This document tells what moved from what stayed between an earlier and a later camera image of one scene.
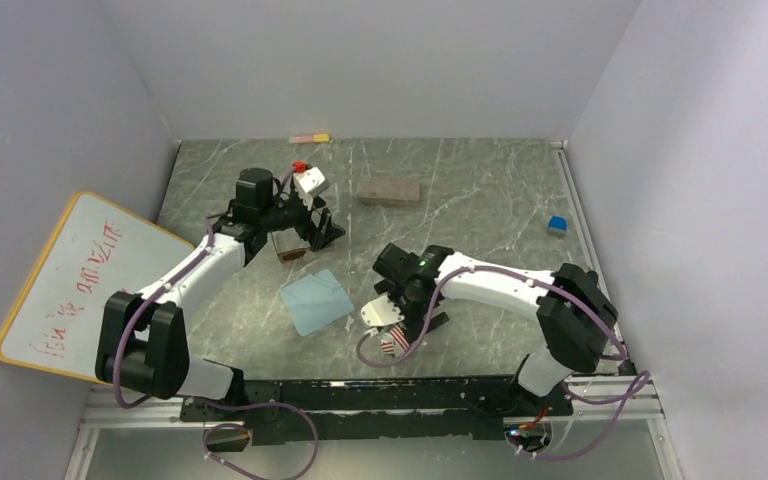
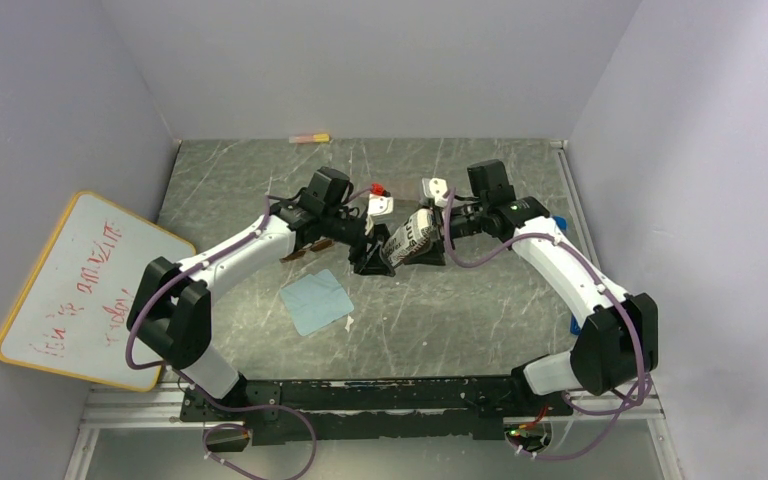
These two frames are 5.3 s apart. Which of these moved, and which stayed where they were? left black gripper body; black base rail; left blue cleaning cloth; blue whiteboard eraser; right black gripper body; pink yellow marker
Moved: right black gripper body; left black gripper body
Stayed: left blue cleaning cloth; black base rail; pink yellow marker; blue whiteboard eraser
